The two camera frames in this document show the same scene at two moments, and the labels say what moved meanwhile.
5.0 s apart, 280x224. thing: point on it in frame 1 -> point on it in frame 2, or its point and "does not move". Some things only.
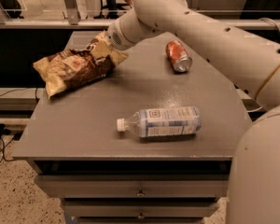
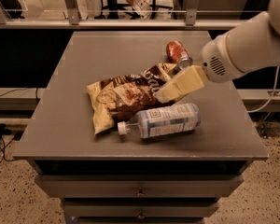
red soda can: x=178 y=57 does not move
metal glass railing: x=95 y=7 does not move
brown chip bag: x=71 y=68 -> x=117 y=99
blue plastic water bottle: x=158 y=121 does not move
